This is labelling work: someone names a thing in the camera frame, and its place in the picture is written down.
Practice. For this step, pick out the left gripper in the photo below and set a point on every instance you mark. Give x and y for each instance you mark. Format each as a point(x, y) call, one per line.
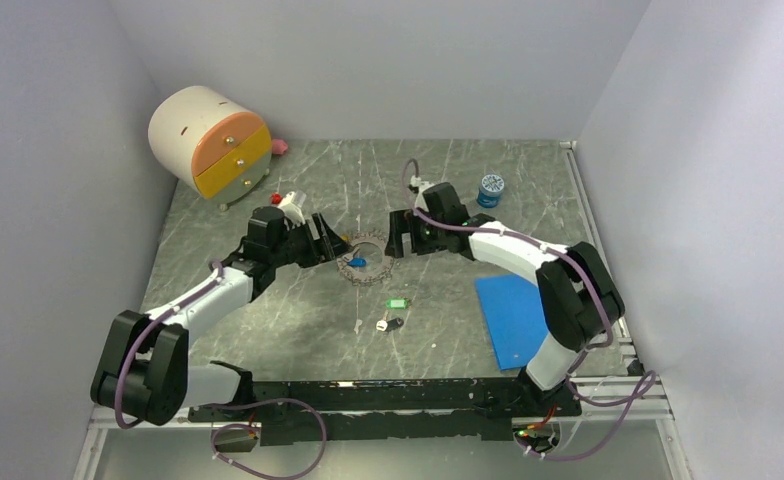
point(328, 246)

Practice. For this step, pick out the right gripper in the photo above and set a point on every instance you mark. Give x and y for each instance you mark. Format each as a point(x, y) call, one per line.
point(400, 223)

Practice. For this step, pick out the green key tag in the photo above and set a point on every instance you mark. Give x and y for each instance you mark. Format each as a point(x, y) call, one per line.
point(397, 303)

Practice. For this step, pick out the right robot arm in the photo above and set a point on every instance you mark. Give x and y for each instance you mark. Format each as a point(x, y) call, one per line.
point(578, 297)

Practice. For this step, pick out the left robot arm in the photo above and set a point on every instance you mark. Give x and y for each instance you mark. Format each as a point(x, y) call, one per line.
point(144, 374)

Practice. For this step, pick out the blue small jar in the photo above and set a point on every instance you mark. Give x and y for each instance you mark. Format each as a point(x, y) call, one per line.
point(491, 189)

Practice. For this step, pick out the black white key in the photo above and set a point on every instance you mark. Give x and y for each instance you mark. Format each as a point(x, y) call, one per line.
point(389, 325)

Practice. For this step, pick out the pink small object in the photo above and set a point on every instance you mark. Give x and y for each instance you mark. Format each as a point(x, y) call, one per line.
point(279, 147)

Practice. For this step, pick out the round mini drawer cabinet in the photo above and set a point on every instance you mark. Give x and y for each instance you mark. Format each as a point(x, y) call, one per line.
point(214, 145)

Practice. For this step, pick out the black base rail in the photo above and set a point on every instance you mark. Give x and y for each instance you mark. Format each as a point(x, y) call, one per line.
point(382, 427)

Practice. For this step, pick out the side aluminium rail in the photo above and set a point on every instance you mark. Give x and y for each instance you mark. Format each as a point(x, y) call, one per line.
point(567, 148)

